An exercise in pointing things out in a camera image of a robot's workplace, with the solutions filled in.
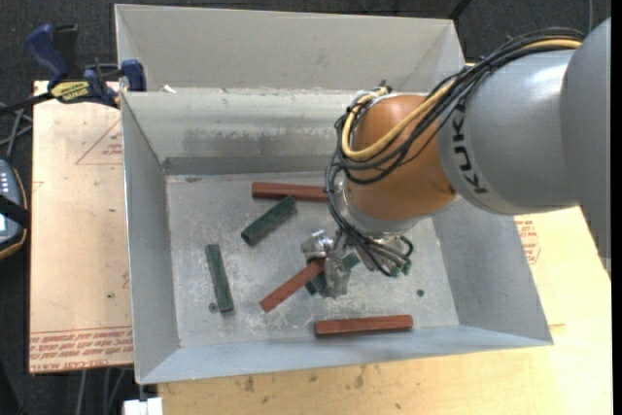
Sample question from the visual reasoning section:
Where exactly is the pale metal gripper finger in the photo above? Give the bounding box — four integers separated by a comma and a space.
299, 229, 337, 264
322, 257, 352, 299

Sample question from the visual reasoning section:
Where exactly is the red-brown block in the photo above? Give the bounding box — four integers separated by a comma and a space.
313, 314, 415, 338
251, 181, 332, 204
259, 257, 328, 314

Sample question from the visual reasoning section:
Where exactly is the grey metal bin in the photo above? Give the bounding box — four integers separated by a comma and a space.
114, 3, 554, 386

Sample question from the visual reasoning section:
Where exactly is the brown cardboard board red print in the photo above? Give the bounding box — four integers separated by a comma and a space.
28, 80, 568, 375

